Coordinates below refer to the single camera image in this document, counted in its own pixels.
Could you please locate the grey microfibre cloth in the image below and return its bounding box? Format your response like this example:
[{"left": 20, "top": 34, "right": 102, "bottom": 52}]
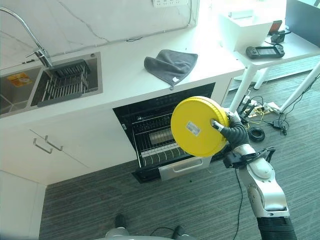
[{"left": 143, "top": 49, "right": 199, "bottom": 91}]

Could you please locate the white floor power strip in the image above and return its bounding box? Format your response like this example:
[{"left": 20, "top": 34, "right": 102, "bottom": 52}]
[{"left": 251, "top": 99, "right": 282, "bottom": 115}]

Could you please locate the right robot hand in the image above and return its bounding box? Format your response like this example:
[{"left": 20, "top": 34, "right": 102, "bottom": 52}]
[{"left": 210, "top": 111, "right": 250, "bottom": 150}]

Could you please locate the black small device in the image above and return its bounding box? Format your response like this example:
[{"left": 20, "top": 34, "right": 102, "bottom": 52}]
[{"left": 268, "top": 21, "right": 292, "bottom": 43}]

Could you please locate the yellow round plate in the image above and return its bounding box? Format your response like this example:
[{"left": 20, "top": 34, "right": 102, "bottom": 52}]
[{"left": 170, "top": 96, "right": 231, "bottom": 158}]

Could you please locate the black dishwasher drawer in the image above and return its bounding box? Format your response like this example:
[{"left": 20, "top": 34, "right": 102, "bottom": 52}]
[{"left": 111, "top": 82, "right": 232, "bottom": 185}]

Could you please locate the chrome kitchen faucet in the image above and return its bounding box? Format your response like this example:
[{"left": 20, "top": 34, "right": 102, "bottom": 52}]
[{"left": 0, "top": 6, "right": 53, "bottom": 68}]

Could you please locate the white kitchen counter cabinet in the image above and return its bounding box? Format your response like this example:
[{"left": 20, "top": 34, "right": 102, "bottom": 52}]
[{"left": 0, "top": 23, "right": 247, "bottom": 187}]

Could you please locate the coiled black cable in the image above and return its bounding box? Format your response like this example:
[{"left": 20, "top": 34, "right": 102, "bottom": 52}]
[{"left": 249, "top": 127, "right": 266, "bottom": 142}]

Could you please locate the black wrist clamp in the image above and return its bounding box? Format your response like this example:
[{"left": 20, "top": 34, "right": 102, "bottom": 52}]
[{"left": 223, "top": 147, "right": 276, "bottom": 171}]

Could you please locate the white side table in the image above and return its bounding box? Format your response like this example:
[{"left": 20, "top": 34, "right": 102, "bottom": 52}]
[{"left": 228, "top": 31, "right": 320, "bottom": 116}]

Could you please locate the silver cabinet handle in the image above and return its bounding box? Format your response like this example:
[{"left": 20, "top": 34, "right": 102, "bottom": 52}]
[
  {"left": 44, "top": 135, "right": 64, "bottom": 152},
  {"left": 33, "top": 138, "right": 54, "bottom": 154}
]

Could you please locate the black handheld controller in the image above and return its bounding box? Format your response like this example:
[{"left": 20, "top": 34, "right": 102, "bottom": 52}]
[{"left": 245, "top": 44, "right": 286, "bottom": 60}]

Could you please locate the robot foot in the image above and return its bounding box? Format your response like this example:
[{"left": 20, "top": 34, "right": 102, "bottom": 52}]
[
  {"left": 173, "top": 225, "right": 187, "bottom": 238},
  {"left": 114, "top": 213, "right": 130, "bottom": 230}
]

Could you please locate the silver robot torso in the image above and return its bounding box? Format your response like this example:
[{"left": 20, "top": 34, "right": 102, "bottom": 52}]
[{"left": 104, "top": 226, "right": 161, "bottom": 240}]

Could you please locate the white box container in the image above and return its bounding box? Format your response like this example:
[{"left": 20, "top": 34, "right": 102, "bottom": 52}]
[{"left": 218, "top": 9, "right": 276, "bottom": 52}]

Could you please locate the metal sink drain rack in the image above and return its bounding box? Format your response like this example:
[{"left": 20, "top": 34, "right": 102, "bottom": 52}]
[{"left": 37, "top": 58, "right": 91, "bottom": 108}]

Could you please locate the stainless steel sink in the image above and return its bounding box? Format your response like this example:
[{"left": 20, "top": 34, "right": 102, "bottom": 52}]
[{"left": 0, "top": 51, "right": 104, "bottom": 116}]

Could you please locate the silver dishwasher drawer handle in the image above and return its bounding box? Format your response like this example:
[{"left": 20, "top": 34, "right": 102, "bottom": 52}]
[{"left": 158, "top": 156, "right": 212, "bottom": 182}]

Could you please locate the wire dish rack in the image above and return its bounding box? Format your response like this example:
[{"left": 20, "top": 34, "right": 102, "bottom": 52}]
[{"left": 131, "top": 113, "right": 195, "bottom": 165}]

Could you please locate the black cable on floor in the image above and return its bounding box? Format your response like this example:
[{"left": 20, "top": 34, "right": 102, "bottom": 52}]
[{"left": 149, "top": 169, "right": 245, "bottom": 240}]

